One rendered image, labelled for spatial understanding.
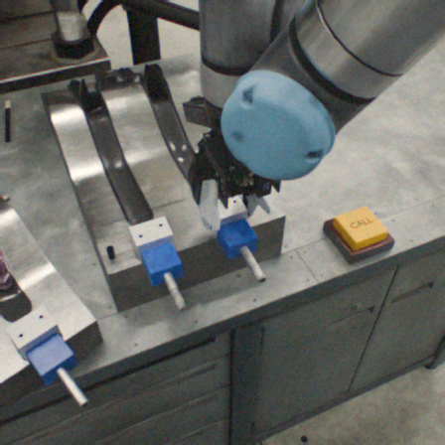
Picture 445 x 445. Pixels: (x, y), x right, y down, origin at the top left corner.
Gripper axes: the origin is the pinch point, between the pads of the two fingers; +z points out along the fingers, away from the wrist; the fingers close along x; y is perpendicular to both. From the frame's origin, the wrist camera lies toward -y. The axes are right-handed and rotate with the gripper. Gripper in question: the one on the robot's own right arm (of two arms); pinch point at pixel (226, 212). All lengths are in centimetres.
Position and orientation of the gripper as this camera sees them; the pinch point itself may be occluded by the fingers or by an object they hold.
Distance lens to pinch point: 70.6
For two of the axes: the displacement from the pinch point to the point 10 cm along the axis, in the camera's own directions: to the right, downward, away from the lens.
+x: 9.1, -3.0, 2.8
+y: 4.1, 6.7, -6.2
